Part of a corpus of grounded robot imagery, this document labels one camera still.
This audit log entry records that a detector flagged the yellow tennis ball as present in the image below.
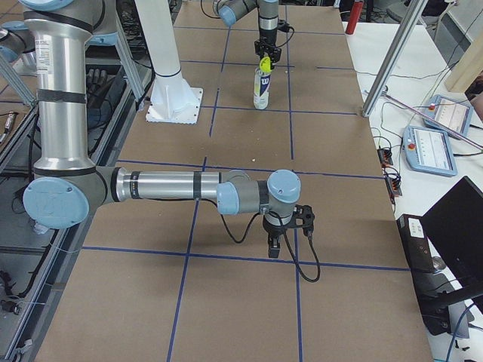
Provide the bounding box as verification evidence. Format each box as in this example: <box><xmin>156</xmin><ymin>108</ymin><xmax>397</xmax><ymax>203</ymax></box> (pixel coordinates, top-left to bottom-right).
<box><xmin>259</xmin><ymin>56</ymin><xmax>272</xmax><ymax>74</ymax></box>

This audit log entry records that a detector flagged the tennis ball can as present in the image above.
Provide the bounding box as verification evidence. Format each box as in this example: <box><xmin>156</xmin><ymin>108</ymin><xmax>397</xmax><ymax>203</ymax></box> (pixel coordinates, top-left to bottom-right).
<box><xmin>253</xmin><ymin>67</ymin><xmax>271</xmax><ymax>109</ymax></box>

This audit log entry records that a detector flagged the red bottle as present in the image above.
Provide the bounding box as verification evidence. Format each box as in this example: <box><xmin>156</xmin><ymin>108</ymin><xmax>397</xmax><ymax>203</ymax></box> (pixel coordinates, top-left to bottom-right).
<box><xmin>345</xmin><ymin>0</ymin><xmax>364</xmax><ymax>35</ymax></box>

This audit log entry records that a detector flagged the orange terminal block lower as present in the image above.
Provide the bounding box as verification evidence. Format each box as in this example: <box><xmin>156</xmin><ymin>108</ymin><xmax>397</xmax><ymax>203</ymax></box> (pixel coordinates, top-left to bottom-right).
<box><xmin>384</xmin><ymin>173</ymin><xmax>402</xmax><ymax>198</ymax></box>

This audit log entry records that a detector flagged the orange terminal block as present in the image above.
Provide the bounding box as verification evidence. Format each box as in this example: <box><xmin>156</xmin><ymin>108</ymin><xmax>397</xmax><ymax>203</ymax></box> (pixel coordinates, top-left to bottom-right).
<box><xmin>384</xmin><ymin>173</ymin><xmax>402</xmax><ymax>198</ymax></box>
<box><xmin>377</xmin><ymin>148</ymin><xmax>393</xmax><ymax>167</ymax></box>

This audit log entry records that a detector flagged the orange terminal block upper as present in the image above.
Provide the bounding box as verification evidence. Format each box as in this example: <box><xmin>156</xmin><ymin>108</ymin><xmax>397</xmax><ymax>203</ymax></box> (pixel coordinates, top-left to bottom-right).
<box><xmin>377</xmin><ymin>148</ymin><xmax>393</xmax><ymax>167</ymax></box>

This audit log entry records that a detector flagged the black computer box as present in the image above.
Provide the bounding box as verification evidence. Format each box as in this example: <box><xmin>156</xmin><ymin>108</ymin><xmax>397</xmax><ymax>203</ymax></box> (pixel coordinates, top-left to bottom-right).
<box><xmin>397</xmin><ymin>214</ymin><xmax>438</xmax><ymax>274</ymax></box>

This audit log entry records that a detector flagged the metal rod on table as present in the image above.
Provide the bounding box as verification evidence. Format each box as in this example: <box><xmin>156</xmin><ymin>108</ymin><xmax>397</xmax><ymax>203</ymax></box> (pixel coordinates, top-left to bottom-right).
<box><xmin>382</xmin><ymin>92</ymin><xmax>482</xmax><ymax>152</ymax></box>

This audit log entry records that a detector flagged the near teach pendant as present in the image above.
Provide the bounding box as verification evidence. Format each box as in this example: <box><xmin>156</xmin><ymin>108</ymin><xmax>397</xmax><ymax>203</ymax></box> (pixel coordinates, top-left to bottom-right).
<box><xmin>402</xmin><ymin>125</ymin><xmax>458</xmax><ymax>177</ymax></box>

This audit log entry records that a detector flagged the teach pendant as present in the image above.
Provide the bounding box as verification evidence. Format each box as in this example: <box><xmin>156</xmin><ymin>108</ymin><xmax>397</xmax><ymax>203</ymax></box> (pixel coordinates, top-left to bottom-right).
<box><xmin>423</xmin><ymin>94</ymin><xmax>474</xmax><ymax>136</ymax></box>
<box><xmin>402</xmin><ymin>125</ymin><xmax>458</xmax><ymax>177</ymax></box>

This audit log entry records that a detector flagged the black monitor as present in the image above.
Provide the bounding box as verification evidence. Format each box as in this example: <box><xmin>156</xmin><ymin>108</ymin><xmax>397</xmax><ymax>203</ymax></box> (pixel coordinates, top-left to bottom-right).
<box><xmin>421</xmin><ymin>176</ymin><xmax>482</xmax><ymax>285</ymax></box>

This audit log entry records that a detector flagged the far teach pendant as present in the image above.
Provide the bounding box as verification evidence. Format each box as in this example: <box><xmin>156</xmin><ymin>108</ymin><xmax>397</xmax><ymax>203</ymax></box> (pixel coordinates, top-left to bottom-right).
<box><xmin>423</xmin><ymin>94</ymin><xmax>474</xmax><ymax>136</ymax></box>

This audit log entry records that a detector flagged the wooden beam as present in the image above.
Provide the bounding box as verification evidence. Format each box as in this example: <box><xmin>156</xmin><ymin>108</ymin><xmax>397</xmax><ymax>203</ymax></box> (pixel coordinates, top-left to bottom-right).
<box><xmin>445</xmin><ymin>0</ymin><xmax>482</xmax><ymax>93</ymax></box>

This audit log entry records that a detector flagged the far black braided cable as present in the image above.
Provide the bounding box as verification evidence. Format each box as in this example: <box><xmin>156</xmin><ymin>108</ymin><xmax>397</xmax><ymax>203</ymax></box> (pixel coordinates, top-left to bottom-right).
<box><xmin>199</xmin><ymin>0</ymin><xmax>296</xmax><ymax>49</ymax></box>

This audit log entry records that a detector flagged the white camera pillar mount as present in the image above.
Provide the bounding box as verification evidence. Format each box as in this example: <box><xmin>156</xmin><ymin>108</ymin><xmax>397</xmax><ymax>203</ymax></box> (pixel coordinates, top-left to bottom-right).
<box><xmin>135</xmin><ymin>0</ymin><xmax>203</xmax><ymax>124</ymax></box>

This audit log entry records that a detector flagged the aluminium frame post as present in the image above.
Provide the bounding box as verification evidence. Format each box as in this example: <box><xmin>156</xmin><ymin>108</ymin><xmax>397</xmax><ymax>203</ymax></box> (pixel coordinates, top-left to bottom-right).
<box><xmin>361</xmin><ymin>0</ymin><xmax>428</xmax><ymax>118</ymax></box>

